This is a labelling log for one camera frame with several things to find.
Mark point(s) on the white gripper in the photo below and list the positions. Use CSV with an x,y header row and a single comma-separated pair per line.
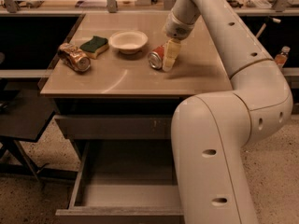
x,y
176,29

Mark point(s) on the orange coke can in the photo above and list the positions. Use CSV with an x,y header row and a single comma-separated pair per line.
x,y
155,57

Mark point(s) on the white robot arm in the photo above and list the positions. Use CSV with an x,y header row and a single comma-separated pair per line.
x,y
209,129

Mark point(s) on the grey drawer cabinet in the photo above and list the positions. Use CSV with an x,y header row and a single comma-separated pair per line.
x,y
124,84

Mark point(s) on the crushed brown soda can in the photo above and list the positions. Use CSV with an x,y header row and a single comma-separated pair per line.
x,y
74,57

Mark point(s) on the closed top drawer front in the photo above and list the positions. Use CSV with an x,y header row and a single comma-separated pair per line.
x,y
109,127

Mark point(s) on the open middle drawer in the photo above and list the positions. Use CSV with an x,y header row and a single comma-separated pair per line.
x,y
125,182

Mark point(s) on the white paper bowl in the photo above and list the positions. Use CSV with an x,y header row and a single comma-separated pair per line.
x,y
128,42

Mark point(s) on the green yellow sponge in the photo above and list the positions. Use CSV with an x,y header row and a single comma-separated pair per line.
x,y
95,46

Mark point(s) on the plastic drink bottle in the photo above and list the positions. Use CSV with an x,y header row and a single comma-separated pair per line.
x,y
282,57

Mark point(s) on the dark side table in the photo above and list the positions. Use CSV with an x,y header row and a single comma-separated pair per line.
x,y
25,115

